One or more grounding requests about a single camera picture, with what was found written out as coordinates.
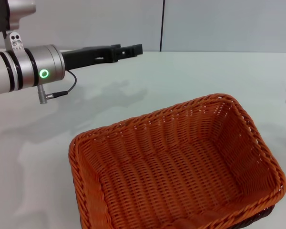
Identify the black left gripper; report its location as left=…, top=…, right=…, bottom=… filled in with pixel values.
left=61, top=43, right=144, bottom=71

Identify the orange woven basket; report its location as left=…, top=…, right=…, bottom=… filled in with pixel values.
left=68, top=93, right=286, bottom=229

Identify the dark brown woven basket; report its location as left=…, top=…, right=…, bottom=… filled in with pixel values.
left=72, top=176, right=276, bottom=229

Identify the black cable with silver connector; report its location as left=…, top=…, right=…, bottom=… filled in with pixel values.
left=39, top=71, right=77, bottom=104

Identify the silver camera mount bracket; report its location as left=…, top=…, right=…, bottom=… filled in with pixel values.
left=3, top=31, right=26, bottom=52

